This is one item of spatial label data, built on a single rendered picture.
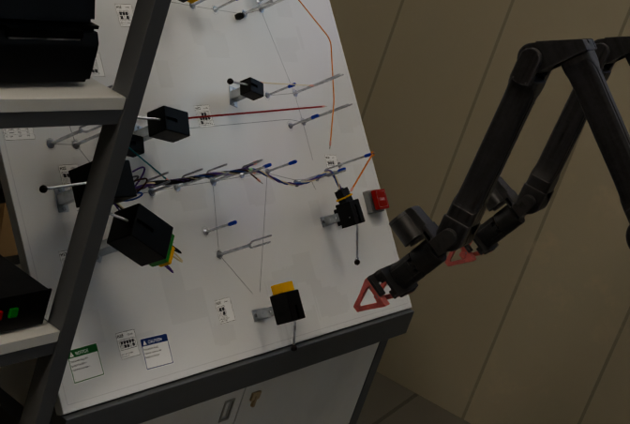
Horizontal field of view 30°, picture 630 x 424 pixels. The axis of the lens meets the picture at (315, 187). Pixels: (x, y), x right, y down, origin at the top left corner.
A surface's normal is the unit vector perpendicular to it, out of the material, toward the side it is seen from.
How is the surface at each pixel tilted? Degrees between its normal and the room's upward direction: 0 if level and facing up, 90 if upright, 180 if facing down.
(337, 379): 90
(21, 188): 50
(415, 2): 90
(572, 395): 90
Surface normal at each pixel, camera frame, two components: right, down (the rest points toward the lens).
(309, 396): 0.76, 0.42
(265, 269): 0.78, -0.26
